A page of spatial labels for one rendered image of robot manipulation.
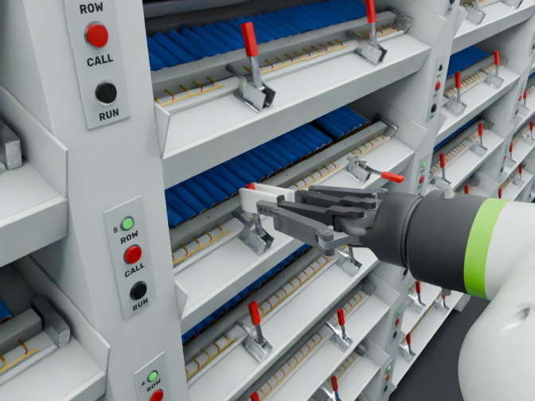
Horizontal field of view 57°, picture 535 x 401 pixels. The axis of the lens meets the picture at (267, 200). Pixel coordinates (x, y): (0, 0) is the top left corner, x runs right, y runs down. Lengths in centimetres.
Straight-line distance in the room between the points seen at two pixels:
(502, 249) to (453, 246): 4
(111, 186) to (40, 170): 6
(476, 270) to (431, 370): 136
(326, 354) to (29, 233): 76
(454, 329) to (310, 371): 102
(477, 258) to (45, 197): 35
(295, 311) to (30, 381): 46
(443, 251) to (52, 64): 35
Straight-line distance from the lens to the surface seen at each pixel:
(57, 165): 41
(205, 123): 52
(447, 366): 183
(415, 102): 98
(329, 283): 92
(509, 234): 45
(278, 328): 83
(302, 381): 102
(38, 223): 42
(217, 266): 63
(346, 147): 87
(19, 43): 40
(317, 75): 69
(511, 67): 165
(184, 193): 68
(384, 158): 94
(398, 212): 49
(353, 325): 113
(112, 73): 42
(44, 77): 39
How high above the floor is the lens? 129
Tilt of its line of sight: 29 degrees down
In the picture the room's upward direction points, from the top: straight up
